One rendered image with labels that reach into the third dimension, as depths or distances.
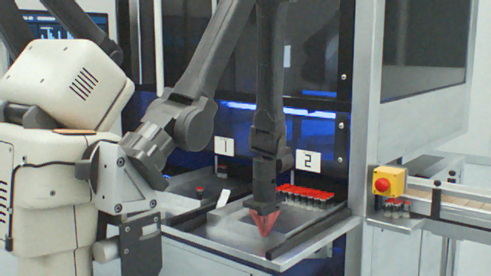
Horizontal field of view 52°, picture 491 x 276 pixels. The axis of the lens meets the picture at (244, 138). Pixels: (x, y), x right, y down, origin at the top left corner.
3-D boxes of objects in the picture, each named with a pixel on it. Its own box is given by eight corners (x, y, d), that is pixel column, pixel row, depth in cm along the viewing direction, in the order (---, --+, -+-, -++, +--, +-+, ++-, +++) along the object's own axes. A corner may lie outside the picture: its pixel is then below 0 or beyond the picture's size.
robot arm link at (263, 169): (248, 155, 123) (268, 158, 120) (263, 149, 128) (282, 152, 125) (248, 182, 124) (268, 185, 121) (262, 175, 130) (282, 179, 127)
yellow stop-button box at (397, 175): (382, 188, 148) (383, 163, 146) (406, 192, 143) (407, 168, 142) (370, 194, 142) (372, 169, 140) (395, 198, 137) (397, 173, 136)
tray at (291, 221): (276, 195, 167) (276, 184, 166) (347, 211, 151) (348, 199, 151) (206, 224, 141) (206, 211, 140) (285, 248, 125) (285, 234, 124)
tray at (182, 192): (212, 174, 192) (212, 165, 191) (267, 186, 176) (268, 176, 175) (143, 195, 166) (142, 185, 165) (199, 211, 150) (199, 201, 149)
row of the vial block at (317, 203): (278, 200, 161) (278, 186, 160) (327, 211, 150) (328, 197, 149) (274, 202, 159) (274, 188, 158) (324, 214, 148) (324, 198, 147)
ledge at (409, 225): (386, 211, 156) (387, 206, 156) (428, 221, 148) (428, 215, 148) (366, 225, 145) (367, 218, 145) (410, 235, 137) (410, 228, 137)
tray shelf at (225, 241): (202, 176, 195) (202, 172, 195) (371, 215, 153) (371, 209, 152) (97, 208, 159) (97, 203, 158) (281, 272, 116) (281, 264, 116)
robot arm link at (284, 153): (248, 128, 122) (279, 137, 118) (273, 121, 132) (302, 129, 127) (243, 174, 126) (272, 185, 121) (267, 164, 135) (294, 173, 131)
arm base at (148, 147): (93, 147, 85) (138, 158, 78) (123, 114, 89) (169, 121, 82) (120, 180, 90) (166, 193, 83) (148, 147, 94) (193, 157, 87)
